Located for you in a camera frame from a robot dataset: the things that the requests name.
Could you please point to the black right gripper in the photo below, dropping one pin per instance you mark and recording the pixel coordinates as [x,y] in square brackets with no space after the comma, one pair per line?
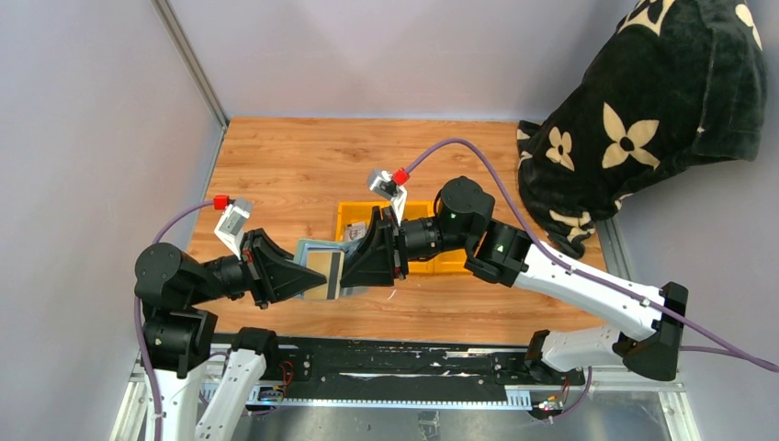
[381,257]

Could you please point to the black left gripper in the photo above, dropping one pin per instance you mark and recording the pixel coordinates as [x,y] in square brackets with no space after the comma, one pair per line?
[283,279]

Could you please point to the mint green leather card holder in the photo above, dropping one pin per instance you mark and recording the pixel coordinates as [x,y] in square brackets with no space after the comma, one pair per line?
[328,259]

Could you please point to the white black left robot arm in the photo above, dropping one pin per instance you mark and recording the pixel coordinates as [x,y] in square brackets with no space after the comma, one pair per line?
[175,335]

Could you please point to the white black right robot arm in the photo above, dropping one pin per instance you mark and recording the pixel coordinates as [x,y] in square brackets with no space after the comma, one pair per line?
[642,328]

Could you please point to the silver cards in bin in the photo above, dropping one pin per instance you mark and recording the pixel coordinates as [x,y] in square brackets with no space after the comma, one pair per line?
[355,231]

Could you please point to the yellow left plastic bin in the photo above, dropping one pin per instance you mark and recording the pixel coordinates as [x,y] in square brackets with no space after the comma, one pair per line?
[352,220]

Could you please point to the yellow middle plastic bin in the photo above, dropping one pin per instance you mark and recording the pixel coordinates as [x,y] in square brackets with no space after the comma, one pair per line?
[413,210]

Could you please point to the black floral blanket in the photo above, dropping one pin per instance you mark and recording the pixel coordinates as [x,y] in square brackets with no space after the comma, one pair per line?
[679,84]

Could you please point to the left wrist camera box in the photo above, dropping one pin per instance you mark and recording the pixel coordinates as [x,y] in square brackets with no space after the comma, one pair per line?
[230,227]

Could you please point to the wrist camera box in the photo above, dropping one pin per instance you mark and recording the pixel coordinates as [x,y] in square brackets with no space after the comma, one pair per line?
[390,186]
[230,227]

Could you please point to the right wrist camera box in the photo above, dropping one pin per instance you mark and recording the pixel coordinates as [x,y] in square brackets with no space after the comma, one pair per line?
[390,186]

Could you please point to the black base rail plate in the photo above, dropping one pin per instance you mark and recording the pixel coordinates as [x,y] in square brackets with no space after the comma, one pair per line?
[396,374]

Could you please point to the aluminium frame post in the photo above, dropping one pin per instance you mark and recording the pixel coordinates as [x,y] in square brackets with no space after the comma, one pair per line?
[184,47]

